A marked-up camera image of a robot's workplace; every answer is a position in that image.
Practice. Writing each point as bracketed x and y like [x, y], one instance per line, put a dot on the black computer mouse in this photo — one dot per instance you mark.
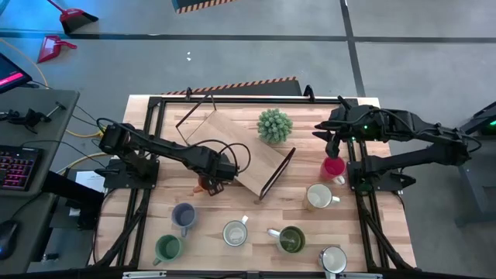
[7, 238]

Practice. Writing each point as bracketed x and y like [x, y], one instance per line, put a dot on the white paper sheet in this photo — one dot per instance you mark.
[87, 180]

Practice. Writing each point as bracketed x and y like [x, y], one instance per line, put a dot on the grey mug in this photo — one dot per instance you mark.
[184, 215]

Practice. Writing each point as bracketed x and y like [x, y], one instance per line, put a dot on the black hazard-striped platform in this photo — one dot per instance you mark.
[186, 4]
[271, 89]

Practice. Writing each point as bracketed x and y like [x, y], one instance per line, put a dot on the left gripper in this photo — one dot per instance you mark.
[222, 166]

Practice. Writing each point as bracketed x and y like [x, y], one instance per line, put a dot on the backlit black keyboard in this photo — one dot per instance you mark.
[17, 168]

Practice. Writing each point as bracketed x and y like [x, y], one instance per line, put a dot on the grey desk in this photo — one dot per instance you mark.
[42, 104]

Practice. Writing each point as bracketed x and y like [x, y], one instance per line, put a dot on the green mug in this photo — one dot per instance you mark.
[168, 248]

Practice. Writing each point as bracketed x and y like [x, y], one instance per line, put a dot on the orange mug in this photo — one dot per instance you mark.
[198, 188]

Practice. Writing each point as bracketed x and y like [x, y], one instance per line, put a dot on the red hand broom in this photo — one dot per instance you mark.
[75, 19]

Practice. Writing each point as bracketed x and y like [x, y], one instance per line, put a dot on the dark metal stand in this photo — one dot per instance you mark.
[470, 182]

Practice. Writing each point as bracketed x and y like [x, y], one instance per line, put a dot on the black desk clamp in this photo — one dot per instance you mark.
[31, 116]

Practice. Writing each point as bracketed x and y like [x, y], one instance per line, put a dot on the red dustpan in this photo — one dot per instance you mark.
[52, 46]

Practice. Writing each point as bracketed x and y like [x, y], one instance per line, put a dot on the white blue floral mug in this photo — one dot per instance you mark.
[333, 259]

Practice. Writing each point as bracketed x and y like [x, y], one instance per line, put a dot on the silver metal bracket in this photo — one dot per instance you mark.
[360, 276]
[144, 274]

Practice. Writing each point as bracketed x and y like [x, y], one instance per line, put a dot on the grey-green mug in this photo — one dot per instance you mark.
[234, 233]

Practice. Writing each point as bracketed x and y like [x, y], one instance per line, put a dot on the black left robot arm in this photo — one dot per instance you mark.
[162, 149]

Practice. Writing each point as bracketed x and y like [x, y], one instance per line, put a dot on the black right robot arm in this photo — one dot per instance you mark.
[426, 153]

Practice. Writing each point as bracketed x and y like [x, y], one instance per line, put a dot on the white mug olive interior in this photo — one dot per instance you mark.
[290, 240]

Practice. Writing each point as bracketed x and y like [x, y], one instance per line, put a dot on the black equipment box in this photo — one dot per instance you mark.
[77, 201]

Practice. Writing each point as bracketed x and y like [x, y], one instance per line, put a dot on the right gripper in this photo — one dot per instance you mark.
[335, 122]

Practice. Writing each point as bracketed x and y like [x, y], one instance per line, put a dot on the black screen pink stripe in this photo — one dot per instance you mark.
[11, 73]

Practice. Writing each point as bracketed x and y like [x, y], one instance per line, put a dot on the black aluminium table frame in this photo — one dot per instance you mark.
[252, 100]

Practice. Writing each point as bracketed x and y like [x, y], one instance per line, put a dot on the green succulent potted plant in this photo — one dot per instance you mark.
[274, 126]

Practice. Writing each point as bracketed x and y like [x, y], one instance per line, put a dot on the red and white mug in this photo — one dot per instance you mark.
[336, 170]

